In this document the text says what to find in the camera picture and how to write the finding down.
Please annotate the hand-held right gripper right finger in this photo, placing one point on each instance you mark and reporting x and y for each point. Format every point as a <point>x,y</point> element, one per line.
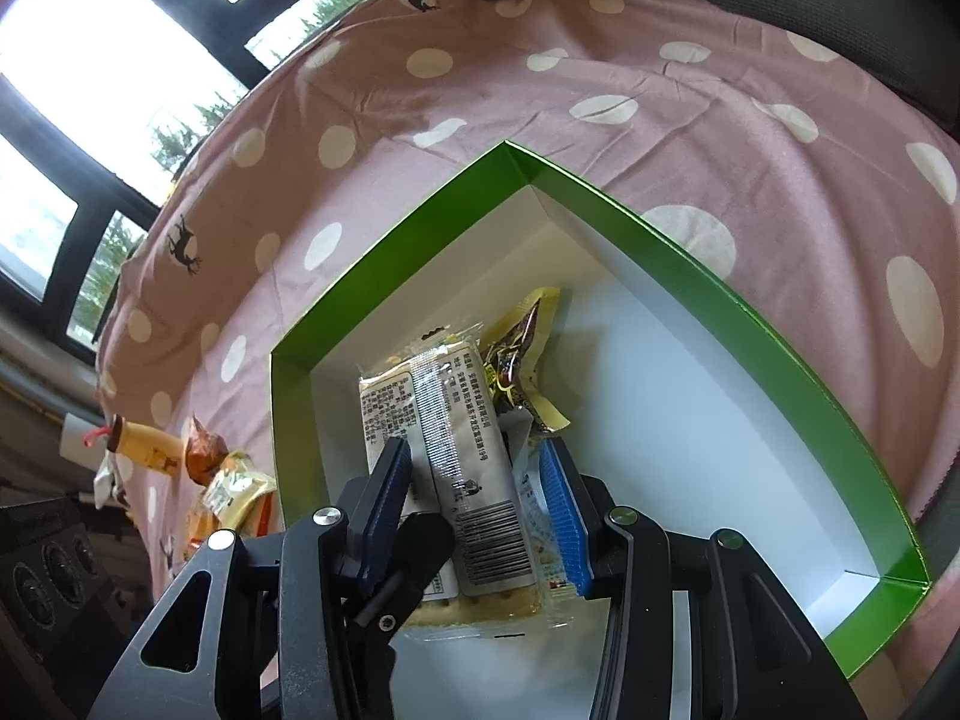
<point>566,517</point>

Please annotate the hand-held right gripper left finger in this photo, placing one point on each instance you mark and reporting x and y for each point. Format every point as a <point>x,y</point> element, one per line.
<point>386,495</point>

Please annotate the white and blue snack bag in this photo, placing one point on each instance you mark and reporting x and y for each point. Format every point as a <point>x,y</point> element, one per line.
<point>534,517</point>

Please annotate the clear cracker pack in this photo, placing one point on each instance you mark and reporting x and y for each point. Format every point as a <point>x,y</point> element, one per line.
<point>465,450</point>

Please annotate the pale yellow snack bag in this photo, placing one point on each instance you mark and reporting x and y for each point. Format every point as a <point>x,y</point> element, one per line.
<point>236,491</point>

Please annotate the gold snack bag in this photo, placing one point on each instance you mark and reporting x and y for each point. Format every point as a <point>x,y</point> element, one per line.
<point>517,360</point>

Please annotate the orange snack bag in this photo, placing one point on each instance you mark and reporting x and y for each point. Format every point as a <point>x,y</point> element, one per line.
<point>202,454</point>

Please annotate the green cardboard box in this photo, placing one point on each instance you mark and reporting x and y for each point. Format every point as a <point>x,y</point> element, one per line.
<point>675,255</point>

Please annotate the small yellow red packet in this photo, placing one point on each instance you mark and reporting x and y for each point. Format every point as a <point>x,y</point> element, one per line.
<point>193,532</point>

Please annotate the yellow bear bottle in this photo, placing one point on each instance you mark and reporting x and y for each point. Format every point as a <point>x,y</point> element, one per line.
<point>150,450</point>

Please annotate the white plastic bag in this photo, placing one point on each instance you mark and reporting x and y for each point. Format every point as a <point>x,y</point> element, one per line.
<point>109,484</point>

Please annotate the black device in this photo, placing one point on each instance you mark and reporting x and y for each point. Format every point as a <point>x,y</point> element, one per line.
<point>45,585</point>

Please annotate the dark grey sofa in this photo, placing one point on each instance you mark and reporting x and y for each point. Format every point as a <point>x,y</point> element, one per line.
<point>825,0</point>

